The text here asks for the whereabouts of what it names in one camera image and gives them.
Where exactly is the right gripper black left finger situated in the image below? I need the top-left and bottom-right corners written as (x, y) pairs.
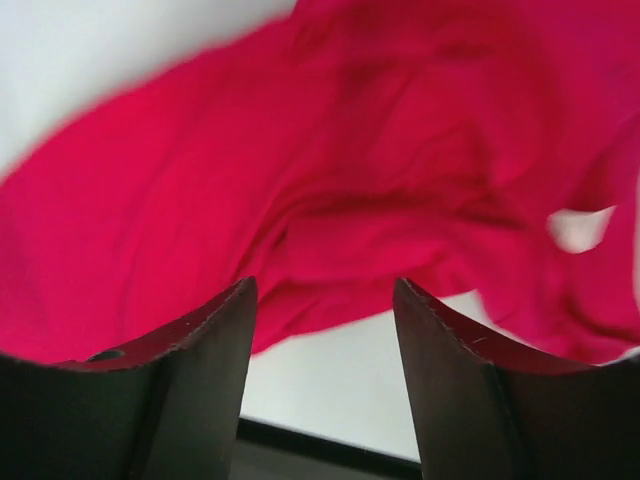
top-left (1, 278), bottom-right (257, 479)

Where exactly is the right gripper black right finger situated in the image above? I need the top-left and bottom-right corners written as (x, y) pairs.
top-left (393, 279), bottom-right (639, 479)

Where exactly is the crimson red t-shirt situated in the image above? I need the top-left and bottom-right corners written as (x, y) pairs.
top-left (1, 1), bottom-right (639, 364)

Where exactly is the black base mounting strip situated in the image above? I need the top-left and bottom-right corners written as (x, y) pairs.
top-left (237, 418), bottom-right (422, 479)

